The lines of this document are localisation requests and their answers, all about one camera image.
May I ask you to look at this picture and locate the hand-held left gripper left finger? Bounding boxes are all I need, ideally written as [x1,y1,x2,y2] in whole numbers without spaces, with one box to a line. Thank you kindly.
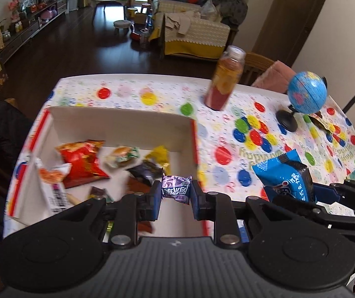
[57,180,163,250]

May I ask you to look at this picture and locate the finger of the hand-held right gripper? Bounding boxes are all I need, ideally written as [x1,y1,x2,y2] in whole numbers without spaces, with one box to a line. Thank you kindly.
[313,178,355,217]
[271,195,355,234]

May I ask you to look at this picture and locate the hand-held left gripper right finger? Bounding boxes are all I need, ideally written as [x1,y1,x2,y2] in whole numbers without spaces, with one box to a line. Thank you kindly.
[192,183,278,247]

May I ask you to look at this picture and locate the purple candy packet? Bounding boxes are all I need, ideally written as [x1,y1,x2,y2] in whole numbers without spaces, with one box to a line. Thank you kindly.
[161,175,193,205]

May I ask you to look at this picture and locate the brown triangular snack packet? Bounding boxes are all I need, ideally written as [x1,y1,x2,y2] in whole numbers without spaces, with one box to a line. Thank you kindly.
[125,176,154,233]

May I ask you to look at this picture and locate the dark blue snack packet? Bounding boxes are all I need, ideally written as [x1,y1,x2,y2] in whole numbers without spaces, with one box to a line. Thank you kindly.
[127,161,164,187]

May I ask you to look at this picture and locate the yellow triangular snack packet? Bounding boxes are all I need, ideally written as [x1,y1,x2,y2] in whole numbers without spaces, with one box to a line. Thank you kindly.
[145,145,171,170]

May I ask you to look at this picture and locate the green white snack packet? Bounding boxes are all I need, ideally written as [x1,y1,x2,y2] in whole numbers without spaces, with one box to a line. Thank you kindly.
[105,145,141,169]

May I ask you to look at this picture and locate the dark round cake packet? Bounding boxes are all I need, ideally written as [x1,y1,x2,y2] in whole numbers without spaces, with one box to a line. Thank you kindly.
[89,186,107,200]

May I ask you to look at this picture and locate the red cardboard box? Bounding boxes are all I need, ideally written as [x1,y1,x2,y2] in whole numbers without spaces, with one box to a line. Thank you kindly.
[8,106,211,246]

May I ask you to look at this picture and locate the large red snack packet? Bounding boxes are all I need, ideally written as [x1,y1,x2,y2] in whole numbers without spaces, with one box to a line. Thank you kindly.
[56,140,111,189]

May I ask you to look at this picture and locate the dark yellow snack packet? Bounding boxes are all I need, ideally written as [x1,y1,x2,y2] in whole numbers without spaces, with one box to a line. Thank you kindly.
[309,113,336,135]

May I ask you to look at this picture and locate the small blue globe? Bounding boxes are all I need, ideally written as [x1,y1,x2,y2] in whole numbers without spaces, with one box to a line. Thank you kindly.
[276,71,327,131]

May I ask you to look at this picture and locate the balloon print tablecloth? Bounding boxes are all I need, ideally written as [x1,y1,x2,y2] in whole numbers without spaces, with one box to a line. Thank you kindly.
[4,74,355,239]

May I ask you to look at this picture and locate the orange juice bottle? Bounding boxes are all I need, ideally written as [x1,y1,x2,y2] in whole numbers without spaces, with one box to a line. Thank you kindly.
[204,45,246,111]

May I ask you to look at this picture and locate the sofa with yellow white cover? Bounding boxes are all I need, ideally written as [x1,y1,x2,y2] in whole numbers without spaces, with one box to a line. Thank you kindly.
[148,0,240,61]

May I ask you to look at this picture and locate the small round stool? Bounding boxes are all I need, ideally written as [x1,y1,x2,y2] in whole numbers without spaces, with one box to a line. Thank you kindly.
[114,19,134,35]

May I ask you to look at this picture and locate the low media cabinet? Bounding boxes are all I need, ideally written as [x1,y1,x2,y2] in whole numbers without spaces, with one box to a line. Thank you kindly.
[0,0,69,64]

